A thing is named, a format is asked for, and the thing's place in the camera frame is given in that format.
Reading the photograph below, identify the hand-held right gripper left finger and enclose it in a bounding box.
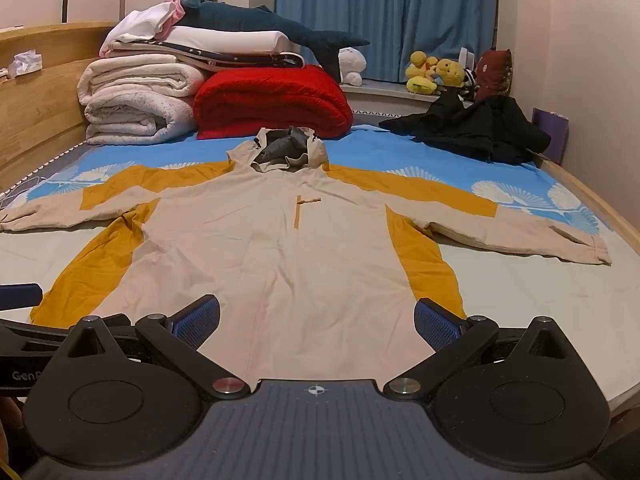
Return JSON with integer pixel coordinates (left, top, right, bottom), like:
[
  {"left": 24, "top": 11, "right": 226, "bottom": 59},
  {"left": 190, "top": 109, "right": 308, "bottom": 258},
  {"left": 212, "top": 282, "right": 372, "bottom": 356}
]
[{"left": 62, "top": 296, "right": 251, "bottom": 401}]

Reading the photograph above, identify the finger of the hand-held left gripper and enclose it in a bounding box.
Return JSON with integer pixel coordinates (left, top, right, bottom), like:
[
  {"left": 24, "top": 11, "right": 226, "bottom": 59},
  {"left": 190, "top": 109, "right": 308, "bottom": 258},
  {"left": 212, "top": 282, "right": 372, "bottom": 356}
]
[{"left": 0, "top": 283, "right": 44, "bottom": 311}]

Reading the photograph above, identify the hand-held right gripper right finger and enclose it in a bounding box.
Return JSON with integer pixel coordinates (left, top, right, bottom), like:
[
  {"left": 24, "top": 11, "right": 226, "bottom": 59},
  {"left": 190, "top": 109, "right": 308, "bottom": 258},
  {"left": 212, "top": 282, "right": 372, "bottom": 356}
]
[{"left": 382, "top": 298, "right": 576, "bottom": 402}]

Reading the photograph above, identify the beige and yellow hooded jacket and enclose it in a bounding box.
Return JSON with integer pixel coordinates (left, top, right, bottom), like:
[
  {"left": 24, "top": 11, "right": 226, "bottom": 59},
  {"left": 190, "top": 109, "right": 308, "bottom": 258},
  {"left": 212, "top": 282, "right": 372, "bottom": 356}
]
[{"left": 0, "top": 126, "right": 613, "bottom": 386}]

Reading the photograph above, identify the black clothes pile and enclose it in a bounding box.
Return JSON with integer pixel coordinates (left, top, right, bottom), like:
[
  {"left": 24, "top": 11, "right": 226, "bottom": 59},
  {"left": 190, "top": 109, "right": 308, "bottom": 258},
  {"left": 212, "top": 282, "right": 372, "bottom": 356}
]
[{"left": 378, "top": 91, "right": 552, "bottom": 166}]

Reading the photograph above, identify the blue and white printed bedsheet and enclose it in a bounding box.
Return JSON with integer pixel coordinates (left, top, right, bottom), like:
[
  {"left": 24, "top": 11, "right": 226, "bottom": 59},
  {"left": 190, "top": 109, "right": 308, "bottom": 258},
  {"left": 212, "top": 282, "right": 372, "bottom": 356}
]
[{"left": 0, "top": 122, "right": 632, "bottom": 413}]

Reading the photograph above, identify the white fluffy folded blanket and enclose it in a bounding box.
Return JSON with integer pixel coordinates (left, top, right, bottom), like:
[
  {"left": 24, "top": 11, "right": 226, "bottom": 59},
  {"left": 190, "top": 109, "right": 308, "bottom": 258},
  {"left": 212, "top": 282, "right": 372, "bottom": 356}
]
[{"left": 84, "top": 91, "right": 197, "bottom": 147}]

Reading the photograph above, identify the purple bag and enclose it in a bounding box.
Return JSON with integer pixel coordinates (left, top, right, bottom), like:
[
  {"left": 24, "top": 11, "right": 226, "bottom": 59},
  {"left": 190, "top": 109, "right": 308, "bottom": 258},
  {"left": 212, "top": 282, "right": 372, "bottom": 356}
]
[{"left": 531, "top": 107, "right": 570, "bottom": 163}]

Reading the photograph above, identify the red folded quilt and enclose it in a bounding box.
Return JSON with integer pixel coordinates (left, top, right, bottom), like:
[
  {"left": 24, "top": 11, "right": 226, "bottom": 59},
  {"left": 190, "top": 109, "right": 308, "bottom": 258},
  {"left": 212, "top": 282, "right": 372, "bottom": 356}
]
[{"left": 192, "top": 64, "right": 355, "bottom": 141}]

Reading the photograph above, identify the white window sill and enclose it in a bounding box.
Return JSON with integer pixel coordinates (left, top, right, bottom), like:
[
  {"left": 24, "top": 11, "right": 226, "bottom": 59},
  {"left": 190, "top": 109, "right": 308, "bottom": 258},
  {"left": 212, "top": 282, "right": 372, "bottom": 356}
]
[{"left": 340, "top": 79, "right": 476, "bottom": 116}]

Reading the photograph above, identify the white tissue pack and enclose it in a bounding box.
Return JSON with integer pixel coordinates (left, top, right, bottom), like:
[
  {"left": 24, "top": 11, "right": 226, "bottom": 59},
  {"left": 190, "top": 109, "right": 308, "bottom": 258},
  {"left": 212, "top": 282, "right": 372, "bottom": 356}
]
[{"left": 7, "top": 50, "right": 45, "bottom": 78}]

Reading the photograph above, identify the black and white striped toy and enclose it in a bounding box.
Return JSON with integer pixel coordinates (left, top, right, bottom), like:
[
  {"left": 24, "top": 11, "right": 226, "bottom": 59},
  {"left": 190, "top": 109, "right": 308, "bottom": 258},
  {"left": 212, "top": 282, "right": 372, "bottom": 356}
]
[{"left": 461, "top": 67, "right": 481, "bottom": 99}]

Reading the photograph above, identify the cream folded blanket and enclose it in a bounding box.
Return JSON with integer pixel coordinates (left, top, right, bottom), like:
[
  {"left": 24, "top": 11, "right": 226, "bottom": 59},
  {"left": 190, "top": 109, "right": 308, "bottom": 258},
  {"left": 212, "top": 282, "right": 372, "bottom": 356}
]
[{"left": 77, "top": 55, "right": 211, "bottom": 100}]

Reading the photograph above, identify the yellow plush toy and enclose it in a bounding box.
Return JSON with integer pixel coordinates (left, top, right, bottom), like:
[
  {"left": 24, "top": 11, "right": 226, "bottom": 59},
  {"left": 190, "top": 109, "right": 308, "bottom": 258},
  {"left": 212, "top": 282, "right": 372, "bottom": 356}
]
[
  {"left": 405, "top": 51, "right": 441, "bottom": 95},
  {"left": 432, "top": 58, "right": 466, "bottom": 92}
]

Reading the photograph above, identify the dark red cushion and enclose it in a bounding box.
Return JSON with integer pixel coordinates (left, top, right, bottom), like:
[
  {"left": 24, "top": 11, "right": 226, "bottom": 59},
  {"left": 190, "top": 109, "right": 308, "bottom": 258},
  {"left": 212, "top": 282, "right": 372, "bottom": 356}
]
[{"left": 474, "top": 49, "right": 513, "bottom": 102}]

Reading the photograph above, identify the white folded bedding with pink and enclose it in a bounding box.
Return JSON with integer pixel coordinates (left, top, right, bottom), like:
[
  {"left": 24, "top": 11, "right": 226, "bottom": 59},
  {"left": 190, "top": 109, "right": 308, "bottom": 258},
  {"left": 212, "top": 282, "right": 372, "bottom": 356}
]
[{"left": 107, "top": 42, "right": 307, "bottom": 72}]

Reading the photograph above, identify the white plush toy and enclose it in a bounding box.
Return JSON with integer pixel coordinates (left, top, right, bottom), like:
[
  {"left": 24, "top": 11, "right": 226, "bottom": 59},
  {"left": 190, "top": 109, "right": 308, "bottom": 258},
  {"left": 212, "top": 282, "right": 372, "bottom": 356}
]
[{"left": 337, "top": 46, "right": 367, "bottom": 86}]

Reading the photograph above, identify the white pillow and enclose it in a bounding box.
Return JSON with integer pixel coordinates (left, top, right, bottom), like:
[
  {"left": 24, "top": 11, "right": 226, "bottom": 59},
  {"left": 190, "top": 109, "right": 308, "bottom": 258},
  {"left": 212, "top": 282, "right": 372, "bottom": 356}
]
[{"left": 165, "top": 25, "right": 293, "bottom": 57}]

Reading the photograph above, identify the white and pink cloth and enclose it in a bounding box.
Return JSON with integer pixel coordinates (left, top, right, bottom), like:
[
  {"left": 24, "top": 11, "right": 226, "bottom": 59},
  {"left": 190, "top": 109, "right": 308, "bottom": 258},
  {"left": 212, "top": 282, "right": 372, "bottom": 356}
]
[{"left": 99, "top": 0, "right": 186, "bottom": 57}]

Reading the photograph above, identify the dark blue shark plush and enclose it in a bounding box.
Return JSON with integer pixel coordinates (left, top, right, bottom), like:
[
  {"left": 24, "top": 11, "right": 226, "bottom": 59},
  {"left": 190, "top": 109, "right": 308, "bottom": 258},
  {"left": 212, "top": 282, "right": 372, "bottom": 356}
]
[{"left": 179, "top": 0, "right": 371, "bottom": 78}]

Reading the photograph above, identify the blue curtain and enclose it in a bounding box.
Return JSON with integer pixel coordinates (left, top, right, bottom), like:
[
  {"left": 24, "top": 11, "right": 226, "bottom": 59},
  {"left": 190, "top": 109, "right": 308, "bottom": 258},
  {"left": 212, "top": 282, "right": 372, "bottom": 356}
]
[{"left": 276, "top": 0, "right": 500, "bottom": 83}]

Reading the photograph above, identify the wooden bed frame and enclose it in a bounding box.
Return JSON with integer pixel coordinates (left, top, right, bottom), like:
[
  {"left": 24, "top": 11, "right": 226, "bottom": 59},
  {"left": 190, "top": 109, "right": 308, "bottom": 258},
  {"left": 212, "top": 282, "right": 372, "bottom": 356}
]
[{"left": 0, "top": 21, "right": 640, "bottom": 418}]

